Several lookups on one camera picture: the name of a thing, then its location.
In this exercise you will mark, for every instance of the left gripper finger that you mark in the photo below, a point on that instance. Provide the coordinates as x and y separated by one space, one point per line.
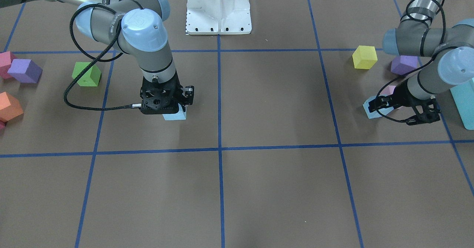
379 104

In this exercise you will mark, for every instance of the white pedestal base plate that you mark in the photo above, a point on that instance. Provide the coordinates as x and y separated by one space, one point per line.
212 17

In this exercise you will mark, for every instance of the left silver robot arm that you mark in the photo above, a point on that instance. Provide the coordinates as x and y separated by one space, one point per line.
450 51

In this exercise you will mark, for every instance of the orange foam block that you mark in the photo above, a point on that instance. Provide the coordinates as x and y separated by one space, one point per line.
9 107

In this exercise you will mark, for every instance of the purple foam block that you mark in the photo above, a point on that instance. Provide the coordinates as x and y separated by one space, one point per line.
402 65
25 71

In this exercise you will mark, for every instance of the magenta foam block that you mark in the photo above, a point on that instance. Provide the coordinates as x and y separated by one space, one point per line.
6 59

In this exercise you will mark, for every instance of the teal plastic bin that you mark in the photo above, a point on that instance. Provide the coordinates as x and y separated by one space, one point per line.
463 95

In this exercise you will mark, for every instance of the light pink foam block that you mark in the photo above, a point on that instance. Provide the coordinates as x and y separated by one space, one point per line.
392 91

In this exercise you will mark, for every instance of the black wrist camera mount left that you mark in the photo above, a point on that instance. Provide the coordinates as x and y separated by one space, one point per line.
426 111

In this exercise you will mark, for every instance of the yellow foam block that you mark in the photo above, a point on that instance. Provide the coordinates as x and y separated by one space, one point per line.
364 57

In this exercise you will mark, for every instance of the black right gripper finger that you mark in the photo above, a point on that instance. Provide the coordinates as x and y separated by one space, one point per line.
186 96

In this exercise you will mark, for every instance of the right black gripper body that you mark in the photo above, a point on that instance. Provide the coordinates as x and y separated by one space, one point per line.
187 95

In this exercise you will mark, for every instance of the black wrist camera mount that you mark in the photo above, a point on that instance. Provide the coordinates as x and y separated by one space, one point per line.
426 111
158 102

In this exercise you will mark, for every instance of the green foam block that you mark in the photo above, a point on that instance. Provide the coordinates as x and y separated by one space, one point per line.
91 78

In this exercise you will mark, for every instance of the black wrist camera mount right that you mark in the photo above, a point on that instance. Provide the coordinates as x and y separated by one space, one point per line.
158 102

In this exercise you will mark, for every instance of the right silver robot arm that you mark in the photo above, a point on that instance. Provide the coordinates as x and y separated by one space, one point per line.
134 27

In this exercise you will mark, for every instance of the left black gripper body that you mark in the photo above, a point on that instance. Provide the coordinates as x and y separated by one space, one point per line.
403 98

